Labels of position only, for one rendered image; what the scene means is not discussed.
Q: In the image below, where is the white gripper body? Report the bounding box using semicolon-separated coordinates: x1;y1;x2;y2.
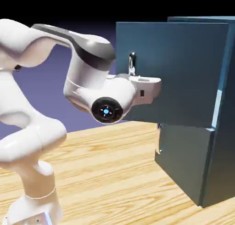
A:
128;74;162;105

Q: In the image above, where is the silver curved door handle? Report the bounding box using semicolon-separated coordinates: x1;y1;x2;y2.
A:
128;51;137;77
155;123;163;155

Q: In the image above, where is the large blue cabinet door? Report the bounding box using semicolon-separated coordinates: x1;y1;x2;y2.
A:
115;22;229;128

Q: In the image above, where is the small blue cabinet door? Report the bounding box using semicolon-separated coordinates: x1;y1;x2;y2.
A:
154;123;215;207

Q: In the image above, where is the blue cabinet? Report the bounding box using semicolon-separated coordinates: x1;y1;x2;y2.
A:
154;16;235;209

